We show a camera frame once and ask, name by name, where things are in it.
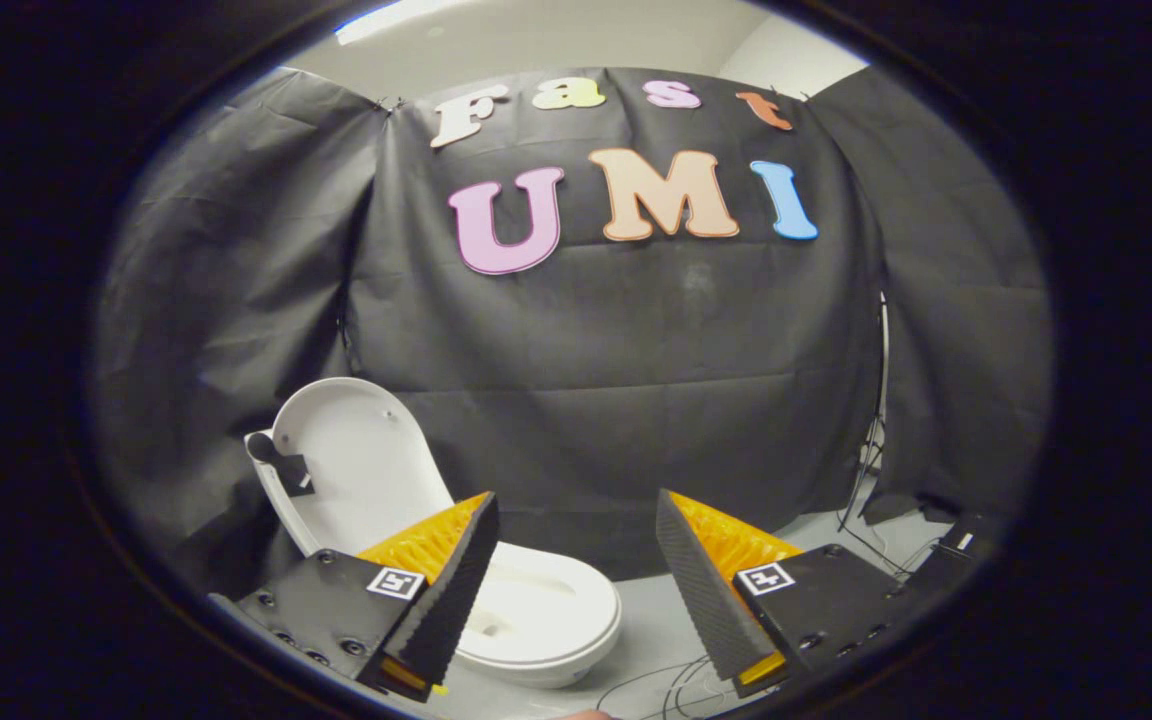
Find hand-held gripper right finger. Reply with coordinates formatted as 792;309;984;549
654;488;925;699

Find white toilet seat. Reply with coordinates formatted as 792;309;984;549
456;542;625;673

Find black box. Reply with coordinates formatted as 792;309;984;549
908;508;1009;603

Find white toilet lid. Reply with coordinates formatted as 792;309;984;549
256;377;458;559

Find white toilet bowl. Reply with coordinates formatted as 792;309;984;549
454;570;623;690

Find black backdrop cloth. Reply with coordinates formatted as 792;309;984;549
86;62;1055;601

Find black floor cables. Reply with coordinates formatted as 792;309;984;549
591;520;937;720

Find backdrop stand pole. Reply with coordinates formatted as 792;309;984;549
834;292;893;533

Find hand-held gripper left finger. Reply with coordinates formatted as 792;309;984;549
234;490;502;703

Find ceiling light panel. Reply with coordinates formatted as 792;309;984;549
334;0;462;47

